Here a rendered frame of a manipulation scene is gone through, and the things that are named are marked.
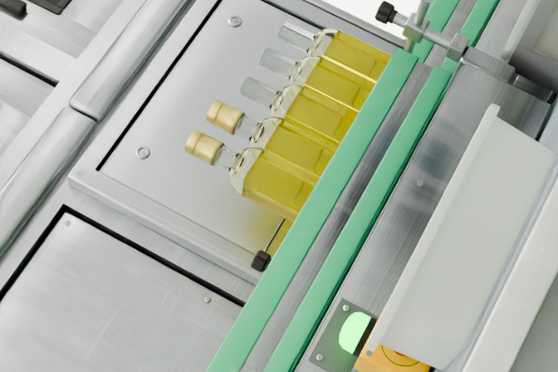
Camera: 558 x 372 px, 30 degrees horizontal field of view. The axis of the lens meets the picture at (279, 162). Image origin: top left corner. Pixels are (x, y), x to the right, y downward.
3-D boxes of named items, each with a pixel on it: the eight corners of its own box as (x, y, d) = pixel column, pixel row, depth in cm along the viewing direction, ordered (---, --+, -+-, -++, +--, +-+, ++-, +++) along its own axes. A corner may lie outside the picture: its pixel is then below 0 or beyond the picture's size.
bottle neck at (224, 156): (238, 159, 143) (208, 144, 144) (239, 149, 141) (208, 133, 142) (227, 175, 142) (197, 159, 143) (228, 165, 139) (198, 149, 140)
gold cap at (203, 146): (216, 165, 144) (188, 151, 144) (227, 143, 143) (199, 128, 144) (209, 166, 140) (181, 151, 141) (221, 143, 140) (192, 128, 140)
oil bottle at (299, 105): (414, 163, 147) (281, 96, 150) (423, 144, 142) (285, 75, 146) (398, 193, 145) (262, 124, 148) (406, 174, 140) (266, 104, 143)
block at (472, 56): (499, 101, 143) (452, 79, 144) (519, 63, 135) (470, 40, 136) (489, 120, 141) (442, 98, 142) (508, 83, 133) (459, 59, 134)
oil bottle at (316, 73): (431, 132, 150) (300, 67, 153) (439, 112, 145) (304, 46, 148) (414, 162, 147) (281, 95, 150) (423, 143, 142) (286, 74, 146)
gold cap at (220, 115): (247, 108, 144) (219, 94, 145) (235, 124, 142) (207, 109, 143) (242, 124, 147) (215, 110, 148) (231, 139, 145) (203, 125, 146)
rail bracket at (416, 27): (449, 86, 146) (369, 47, 148) (480, 15, 131) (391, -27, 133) (441, 102, 144) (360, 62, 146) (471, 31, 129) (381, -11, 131)
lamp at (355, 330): (373, 328, 115) (349, 315, 115) (380, 314, 111) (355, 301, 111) (355, 363, 112) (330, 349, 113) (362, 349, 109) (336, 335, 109)
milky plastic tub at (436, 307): (588, 136, 89) (496, 91, 91) (479, 366, 82) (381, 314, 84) (537, 200, 106) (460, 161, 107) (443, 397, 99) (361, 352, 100)
